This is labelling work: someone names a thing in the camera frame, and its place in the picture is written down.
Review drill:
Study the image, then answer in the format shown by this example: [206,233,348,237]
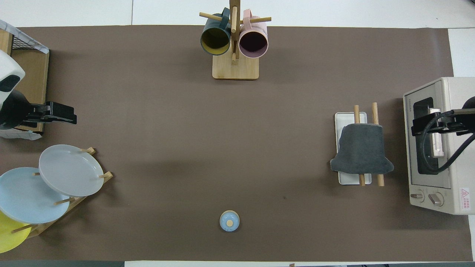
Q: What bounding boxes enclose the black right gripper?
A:
[411,96,475,136]

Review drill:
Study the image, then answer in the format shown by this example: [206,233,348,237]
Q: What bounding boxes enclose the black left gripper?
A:
[0,90,78,130]

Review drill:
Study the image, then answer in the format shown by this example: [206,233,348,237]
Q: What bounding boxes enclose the purple and grey towel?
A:
[330,123,394,175]

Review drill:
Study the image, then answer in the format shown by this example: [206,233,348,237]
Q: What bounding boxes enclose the white towel rack wooden bars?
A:
[334,102,385,187]

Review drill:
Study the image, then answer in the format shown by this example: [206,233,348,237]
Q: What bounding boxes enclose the wooden plate rack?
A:
[11,147,114,239]

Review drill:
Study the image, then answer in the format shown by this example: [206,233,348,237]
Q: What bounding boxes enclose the wooden shelf box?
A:
[0,29,50,134]

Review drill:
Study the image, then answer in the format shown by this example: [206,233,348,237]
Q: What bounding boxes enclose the grey plate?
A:
[38,144,105,198]

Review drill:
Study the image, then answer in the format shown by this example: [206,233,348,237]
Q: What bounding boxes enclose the beige toaster oven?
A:
[403,76,475,215]

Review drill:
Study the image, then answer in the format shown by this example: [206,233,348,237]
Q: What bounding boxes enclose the light blue plate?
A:
[0,167,71,224]

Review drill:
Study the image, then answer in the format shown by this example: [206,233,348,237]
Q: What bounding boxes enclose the yellow plate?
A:
[0,209,32,254]

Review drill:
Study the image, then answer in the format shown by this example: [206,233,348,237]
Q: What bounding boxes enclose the dark teal mug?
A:
[200,7,233,56]

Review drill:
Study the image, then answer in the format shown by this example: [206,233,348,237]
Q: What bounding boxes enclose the brown table mat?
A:
[0,24,473,262]

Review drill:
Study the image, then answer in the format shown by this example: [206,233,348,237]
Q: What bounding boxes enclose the wooden mug tree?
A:
[199,0,272,80]

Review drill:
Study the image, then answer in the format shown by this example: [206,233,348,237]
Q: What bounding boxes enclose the pink mug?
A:
[238,9,269,59]

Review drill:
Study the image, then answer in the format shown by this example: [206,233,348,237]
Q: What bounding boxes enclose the small blue lidded jar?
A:
[219,210,240,233]

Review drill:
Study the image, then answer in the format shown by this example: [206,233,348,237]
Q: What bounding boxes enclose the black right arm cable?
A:
[418,109,475,175]

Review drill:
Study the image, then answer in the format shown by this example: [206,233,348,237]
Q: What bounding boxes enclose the black wire basket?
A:
[10,33,31,51]

